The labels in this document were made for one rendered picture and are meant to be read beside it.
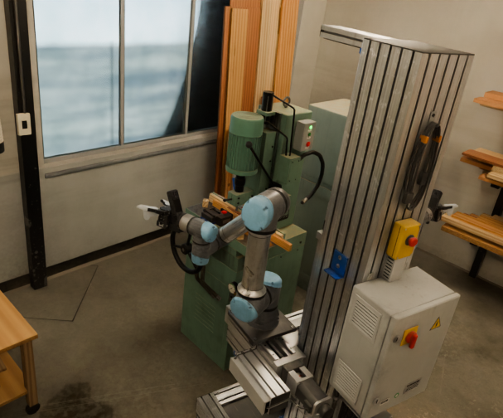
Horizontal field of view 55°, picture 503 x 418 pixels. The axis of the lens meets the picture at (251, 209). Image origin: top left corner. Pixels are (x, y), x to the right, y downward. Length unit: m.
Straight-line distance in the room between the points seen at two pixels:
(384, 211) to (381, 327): 0.39
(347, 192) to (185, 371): 1.71
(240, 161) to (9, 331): 1.39
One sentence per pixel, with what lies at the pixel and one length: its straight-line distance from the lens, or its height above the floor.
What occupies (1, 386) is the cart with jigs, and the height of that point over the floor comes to 0.18.
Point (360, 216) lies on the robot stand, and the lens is 1.76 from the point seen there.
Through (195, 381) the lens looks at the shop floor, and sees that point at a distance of 3.04.
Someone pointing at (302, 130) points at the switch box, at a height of 1.44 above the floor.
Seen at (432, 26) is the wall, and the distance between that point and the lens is 4.59.
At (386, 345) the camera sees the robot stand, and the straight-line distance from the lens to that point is 1.75.
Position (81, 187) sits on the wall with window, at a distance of 3.66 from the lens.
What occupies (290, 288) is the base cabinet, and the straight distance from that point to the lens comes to 3.16.
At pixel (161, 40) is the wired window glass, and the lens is 3.82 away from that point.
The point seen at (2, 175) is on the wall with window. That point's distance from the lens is 3.38.
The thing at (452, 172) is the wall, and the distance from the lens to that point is 4.61.
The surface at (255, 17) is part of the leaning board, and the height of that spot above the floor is 1.84.
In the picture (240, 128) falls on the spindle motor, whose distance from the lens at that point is 2.51.
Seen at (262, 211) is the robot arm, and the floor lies 1.43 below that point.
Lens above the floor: 2.18
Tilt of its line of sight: 26 degrees down
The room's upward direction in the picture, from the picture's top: 8 degrees clockwise
